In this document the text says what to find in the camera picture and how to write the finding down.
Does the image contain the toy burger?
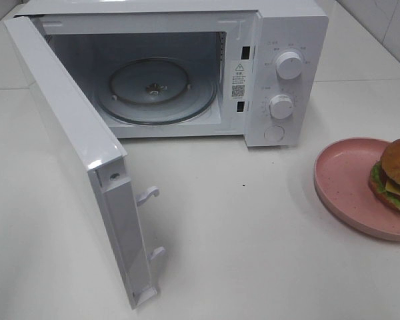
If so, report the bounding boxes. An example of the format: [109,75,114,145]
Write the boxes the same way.
[369,139,400,212]

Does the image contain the white timer knob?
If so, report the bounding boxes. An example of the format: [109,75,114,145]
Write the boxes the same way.
[269,94,294,119]

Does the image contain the glass microwave turntable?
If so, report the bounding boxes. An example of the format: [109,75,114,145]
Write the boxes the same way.
[95,57,219,125]

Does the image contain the round white door button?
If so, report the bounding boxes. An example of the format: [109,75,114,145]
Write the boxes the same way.
[264,125,285,142]

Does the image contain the white microwave door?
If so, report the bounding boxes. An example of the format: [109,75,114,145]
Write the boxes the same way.
[5,17,165,309]

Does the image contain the pink plate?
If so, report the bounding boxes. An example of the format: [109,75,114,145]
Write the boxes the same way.
[314,138,400,242]

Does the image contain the upper white power knob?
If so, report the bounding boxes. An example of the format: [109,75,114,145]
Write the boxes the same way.
[275,50,303,80]

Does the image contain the white microwave oven body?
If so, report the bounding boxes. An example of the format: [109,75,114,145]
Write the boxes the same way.
[11,1,329,147]

